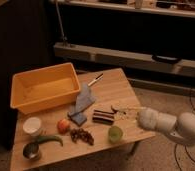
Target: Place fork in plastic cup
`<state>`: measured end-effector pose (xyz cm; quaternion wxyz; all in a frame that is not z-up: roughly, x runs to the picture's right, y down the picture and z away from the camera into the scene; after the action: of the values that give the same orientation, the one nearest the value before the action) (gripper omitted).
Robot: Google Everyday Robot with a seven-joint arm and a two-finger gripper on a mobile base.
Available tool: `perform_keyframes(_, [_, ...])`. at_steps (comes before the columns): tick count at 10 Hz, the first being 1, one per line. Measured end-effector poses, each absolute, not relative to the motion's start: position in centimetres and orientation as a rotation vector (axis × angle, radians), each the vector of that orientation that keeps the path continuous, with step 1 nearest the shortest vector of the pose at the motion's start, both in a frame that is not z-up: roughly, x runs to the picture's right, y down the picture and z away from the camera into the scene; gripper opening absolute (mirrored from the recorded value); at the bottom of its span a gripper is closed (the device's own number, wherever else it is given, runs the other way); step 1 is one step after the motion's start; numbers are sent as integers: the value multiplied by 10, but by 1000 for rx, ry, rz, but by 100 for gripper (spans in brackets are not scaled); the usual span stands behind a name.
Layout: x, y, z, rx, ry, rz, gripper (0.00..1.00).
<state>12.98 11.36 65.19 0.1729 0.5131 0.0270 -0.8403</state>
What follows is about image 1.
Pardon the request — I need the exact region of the blue folded cloth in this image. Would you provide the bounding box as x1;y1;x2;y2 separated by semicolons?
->
67;83;96;126

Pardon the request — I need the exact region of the dark chocolate bar block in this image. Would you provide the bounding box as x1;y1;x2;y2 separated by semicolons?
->
92;110;115;125

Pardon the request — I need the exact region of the red apple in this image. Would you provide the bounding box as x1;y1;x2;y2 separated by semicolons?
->
57;119;70;134

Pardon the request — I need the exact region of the bunch of dark grapes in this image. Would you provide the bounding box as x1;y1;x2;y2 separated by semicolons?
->
70;128;94;145

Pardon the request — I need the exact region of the clear plastic fork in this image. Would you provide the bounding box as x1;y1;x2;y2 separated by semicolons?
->
111;105;146;115

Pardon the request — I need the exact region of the white round container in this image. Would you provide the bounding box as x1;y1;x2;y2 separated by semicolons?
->
23;117;42;137

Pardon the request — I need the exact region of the small metal cup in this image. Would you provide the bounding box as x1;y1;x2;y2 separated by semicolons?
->
23;142;41;160

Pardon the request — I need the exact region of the wooden table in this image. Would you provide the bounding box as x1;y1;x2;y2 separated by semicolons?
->
10;68;154;171

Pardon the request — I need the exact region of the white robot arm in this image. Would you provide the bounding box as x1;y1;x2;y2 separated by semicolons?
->
137;108;195;146

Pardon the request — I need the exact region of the green chili pepper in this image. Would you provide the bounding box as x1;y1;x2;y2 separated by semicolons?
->
35;135;63;146

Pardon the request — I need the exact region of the metal shelf unit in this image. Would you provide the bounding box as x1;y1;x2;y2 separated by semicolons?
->
48;0;195;97

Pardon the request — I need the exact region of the yellow plastic bin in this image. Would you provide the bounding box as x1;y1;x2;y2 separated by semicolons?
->
10;63;81;114

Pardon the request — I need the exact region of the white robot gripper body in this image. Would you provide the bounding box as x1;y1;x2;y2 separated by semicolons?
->
137;108;165;131

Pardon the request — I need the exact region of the black object on shelf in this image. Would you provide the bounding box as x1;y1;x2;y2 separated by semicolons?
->
152;53;182;65

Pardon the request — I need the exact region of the green plastic cup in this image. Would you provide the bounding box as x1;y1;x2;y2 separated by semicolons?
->
108;126;123;143

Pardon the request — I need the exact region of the black floor cable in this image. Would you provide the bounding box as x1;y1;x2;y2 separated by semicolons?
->
173;61;195;171

